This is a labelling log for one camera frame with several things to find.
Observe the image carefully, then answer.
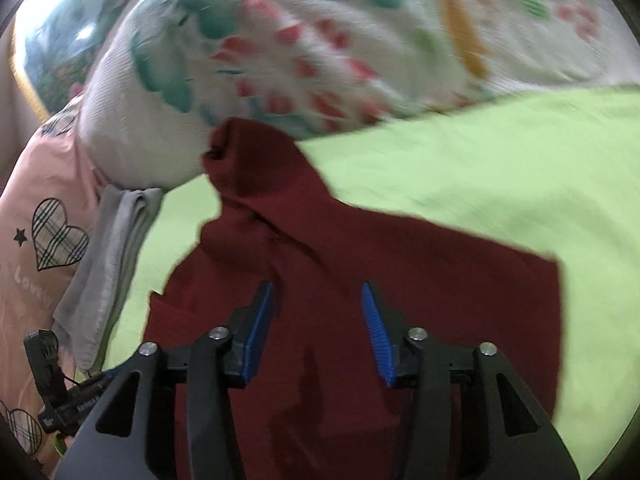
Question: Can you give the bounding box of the gold framed wall picture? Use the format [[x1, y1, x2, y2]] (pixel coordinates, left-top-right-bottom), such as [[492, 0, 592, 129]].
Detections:
[[10, 0, 166, 116]]

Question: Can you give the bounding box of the light green bed sheet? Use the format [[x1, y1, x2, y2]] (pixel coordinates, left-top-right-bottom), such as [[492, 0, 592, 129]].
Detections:
[[102, 85, 640, 476]]

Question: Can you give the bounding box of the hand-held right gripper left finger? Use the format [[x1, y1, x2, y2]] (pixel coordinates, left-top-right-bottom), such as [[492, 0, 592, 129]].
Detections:
[[54, 281, 276, 480]]

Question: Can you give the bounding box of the pink pillow with plaid hearts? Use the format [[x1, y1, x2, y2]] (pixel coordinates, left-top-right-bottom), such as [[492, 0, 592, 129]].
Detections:
[[0, 92, 108, 471]]

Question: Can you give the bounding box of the grey folded towel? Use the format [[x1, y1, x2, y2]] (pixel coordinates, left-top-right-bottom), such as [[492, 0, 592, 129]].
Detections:
[[52, 185, 166, 373]]

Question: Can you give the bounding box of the dark red ribbed sweater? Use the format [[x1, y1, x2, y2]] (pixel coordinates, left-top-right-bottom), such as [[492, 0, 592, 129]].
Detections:
[[141, 116, 561, 480]]

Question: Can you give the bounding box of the white floral quilt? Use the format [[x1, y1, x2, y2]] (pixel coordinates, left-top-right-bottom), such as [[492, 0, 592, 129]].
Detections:
[[77, 0, 626, 191]]

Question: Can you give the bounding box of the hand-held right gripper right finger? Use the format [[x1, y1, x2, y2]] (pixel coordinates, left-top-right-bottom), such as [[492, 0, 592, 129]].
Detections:
[[362, 281, 581, 480]]

